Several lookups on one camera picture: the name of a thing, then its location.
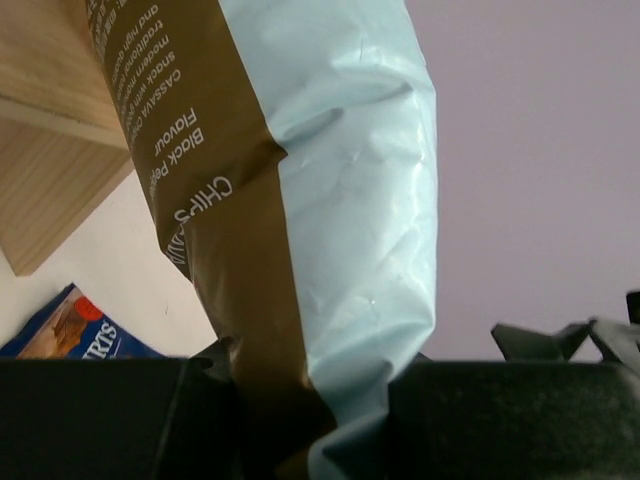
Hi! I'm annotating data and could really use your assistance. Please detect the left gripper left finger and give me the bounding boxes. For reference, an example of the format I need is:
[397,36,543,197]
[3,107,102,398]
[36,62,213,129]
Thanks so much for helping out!
[1,339,308,479]

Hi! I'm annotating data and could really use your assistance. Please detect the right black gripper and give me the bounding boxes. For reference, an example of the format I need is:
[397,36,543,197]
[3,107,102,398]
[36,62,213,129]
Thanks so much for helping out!
[491,290,639,363]

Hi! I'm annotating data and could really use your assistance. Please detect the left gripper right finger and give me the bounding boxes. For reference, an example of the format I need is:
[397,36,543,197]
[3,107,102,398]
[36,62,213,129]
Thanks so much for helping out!
[388,358,639,479]

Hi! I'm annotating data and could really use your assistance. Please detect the light blue cassava chips bag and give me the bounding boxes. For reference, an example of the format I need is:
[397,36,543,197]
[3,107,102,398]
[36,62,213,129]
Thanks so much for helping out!
[85,1,438,479]

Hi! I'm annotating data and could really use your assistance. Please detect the right blue Burts chips bag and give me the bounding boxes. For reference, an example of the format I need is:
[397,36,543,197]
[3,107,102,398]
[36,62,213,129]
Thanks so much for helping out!
[1,283,162,360]

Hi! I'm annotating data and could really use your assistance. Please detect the wooden two-tier shelf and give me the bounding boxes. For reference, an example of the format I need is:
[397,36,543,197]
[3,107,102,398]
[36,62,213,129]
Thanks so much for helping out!
[1,1,133,276]

